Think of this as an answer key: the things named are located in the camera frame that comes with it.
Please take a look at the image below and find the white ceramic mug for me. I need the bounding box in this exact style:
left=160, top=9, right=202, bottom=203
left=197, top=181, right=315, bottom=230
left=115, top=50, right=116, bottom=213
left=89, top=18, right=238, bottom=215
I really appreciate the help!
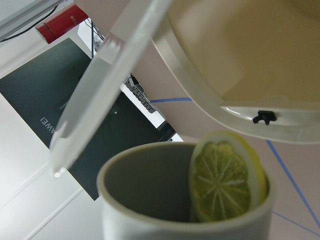
left=97, top=142, right=276, bottom=240

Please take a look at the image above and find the yellow lemon slice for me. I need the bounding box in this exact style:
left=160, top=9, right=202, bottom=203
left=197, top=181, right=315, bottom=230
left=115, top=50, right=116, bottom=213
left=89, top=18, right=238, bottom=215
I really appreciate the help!
left=188, top=131, right=268, bottom=222

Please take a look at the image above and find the black huawei monitor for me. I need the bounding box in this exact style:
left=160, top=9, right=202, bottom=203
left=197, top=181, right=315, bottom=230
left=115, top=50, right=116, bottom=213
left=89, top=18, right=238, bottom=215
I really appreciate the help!
left=0, top=37, right=181, bottom=202

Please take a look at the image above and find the red cylindrical object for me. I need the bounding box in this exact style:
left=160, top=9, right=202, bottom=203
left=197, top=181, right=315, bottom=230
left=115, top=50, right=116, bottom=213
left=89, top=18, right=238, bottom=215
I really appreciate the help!
left=35, top=3, right=89, bottom=44

